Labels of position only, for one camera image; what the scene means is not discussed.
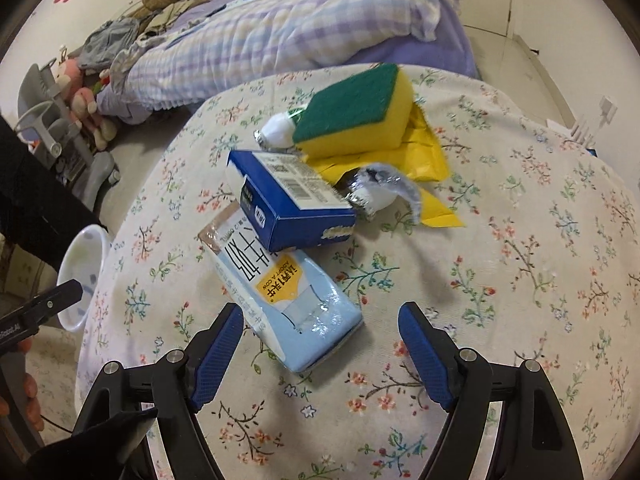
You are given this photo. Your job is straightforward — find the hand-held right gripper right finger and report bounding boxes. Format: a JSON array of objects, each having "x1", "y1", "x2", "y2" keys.
[{"x1": 397, "y1": 301, "x2": 585, "y2": 480}]

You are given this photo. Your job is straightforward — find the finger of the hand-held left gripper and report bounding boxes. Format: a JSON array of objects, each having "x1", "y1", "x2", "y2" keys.
[{"x1": 17, "y1": 280, "x2": 84, "y2": 330}]

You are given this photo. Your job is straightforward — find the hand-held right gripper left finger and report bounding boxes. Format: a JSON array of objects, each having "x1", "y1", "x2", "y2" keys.
[{"x1": 72, "y1": 302, "x2": 246, "y2": 480}]

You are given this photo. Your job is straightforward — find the white plastic bin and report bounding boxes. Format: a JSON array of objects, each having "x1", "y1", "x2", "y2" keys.
[{"x1": 57, "y1": 225, "x2": 111, "y2": 333}]

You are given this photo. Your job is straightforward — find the light blue milk carton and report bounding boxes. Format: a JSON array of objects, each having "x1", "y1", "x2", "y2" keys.
[{"x1": 197, "y1": 203, "x2": 363, "y2": 373}]

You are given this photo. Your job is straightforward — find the person's left hand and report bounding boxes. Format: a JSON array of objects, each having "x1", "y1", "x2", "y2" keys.
[{"x1": 14, "y1": 339, "x2": 46, "y2": 432}]

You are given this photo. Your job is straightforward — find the blue box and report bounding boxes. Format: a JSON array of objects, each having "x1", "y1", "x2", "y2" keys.
[{"x1": 226, "y1": 149, "x2": 357, "y2": 252}]

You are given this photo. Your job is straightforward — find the grey chair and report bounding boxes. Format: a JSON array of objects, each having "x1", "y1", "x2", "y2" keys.
[{"x1": 17, "y1": 62, "x2": 121, "y2": 196}]

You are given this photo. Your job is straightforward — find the crumpled silver foil wrapper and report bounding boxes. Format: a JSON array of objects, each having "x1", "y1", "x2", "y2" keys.
[{"x1": 332, "y1": 162, "x2": 423, "y2": 223}]

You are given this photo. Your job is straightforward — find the yellow wrapper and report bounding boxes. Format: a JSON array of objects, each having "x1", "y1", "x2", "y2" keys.
[{"x1": 305, "y1": 102, "x2": 463, "y2": 228}]

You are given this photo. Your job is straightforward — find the pink plush toy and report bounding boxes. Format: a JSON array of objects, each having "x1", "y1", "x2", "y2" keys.
[
  {"x1": 70, "y1": 87, "x2": 101, "y2": 121},
  {"x1": 55, "y1": 57, "x2": 86, "y2": 91}
]

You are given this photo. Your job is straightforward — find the silver foil white ball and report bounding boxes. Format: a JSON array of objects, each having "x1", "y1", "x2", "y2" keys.
[{"x1": 254, "y1": 107, "x2": 306, "y2": 150}]

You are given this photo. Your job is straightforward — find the green and yellow sponge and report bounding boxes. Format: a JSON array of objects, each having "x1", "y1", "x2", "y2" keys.
[{"x1": 292, "y1": 63, "x2": 416, "y2": 161}]

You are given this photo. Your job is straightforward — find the white charger plug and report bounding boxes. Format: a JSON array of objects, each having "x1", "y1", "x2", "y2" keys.
[{"x1": 597, "y1": 95, "x2": 618, "y2": 126}]

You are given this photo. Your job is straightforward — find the beige jacket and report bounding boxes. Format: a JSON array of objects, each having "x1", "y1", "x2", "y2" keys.
[{"x1": 137, "y1": 0, "x2": 211, "y2": 36}]

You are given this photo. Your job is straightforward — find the bed with purple sheet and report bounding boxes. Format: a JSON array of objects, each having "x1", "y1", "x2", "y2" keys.
[{"x1": 75, "y1": 0, "x2": 478, "y2": 126}]

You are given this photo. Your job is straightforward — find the purple plaid blanket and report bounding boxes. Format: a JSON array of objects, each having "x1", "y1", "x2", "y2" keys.
[{"x1": 125, "y1": 0, "x2": 446, "y2": 111}]

